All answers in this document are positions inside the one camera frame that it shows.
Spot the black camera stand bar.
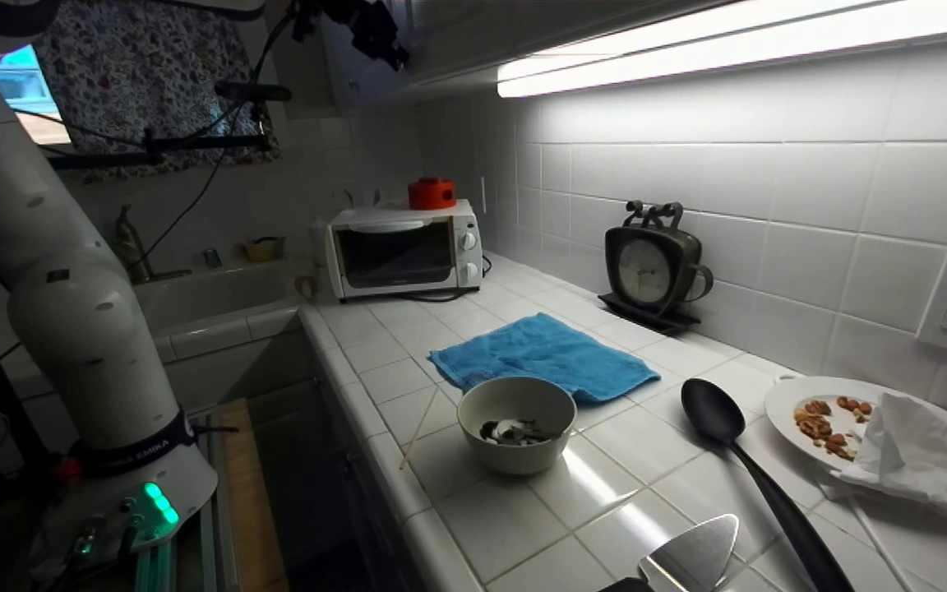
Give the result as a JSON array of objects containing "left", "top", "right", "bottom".
[{"left": 48, "top": 135, "right": 270, "bottom": 167}]

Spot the red pot on oven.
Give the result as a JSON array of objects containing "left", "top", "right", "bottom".
[{"left": 408, "top": 178, "right": 455, "bottom": 211}]

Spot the yellow sponge holder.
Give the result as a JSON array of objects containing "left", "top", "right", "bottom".
[{"left": 238, "top": 238, "right": 287, "bottom": 263}]

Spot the white plate with food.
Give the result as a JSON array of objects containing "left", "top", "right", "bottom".
[{"left": 762, "top": 373, "right": 947, "bottom": 482}]

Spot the blue dish cloth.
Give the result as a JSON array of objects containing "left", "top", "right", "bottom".
[{"left": 428, "top": 312, "right": 657, "bottom": 406}]

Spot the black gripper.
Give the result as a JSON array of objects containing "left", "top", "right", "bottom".
[{"left": 290, "top": 0, "right": 411, "bottom": 69}]

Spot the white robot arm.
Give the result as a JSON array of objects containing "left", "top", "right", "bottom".
[{"left": 0, "top": 0, "right": 218, "bottom": 592}]

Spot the kitchen sink faucet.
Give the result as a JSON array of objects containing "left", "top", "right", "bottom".
[{"left": 110, "top": 206, "right": 155, "bottom": 282}]

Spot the white toaster oven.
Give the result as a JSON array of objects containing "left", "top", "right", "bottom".
[{"left": 322, "top": 200, "right": 483, "bottom": 304}]

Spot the black plastic ladle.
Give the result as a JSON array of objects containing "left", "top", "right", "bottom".
[{"left": 681, "top": 377, "right": 854, "bottom": 592}]

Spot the white ceramic bowl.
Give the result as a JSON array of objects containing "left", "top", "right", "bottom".
[{"left": 455, "top": 375, "right": 577, "bottom": 477}]

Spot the white crumpled napkin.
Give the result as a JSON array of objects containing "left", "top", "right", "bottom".
[{"left": 834, "top": 394, "right": 947, "bottom": 517}]

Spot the black kitchen scale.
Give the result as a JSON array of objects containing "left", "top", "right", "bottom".
[{"left": 602, "top": 200, "right": 714, "bottom": 337}]

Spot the metal spatula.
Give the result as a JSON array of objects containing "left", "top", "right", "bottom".
[{"left": 602, "top": 514, "right": 739, "bottom": 592}]

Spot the under-cabinet light strip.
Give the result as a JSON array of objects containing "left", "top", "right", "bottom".
[{"left": 496, "top": 0, "right": 947, "bottom": 99}]

